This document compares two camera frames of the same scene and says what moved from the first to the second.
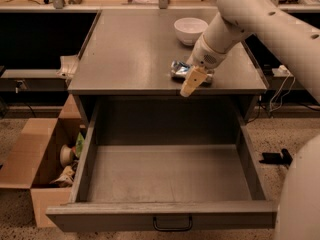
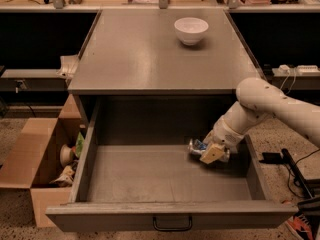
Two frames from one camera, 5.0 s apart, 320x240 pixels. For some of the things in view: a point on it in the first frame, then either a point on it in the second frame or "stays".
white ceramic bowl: [189, 29] stays
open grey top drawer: [166, 164] stays
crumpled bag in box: [65, 179] stays
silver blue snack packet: [180, 68] -> [196, 147]
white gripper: [204, 58] -> [225, 134]
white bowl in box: [66, 155] stays
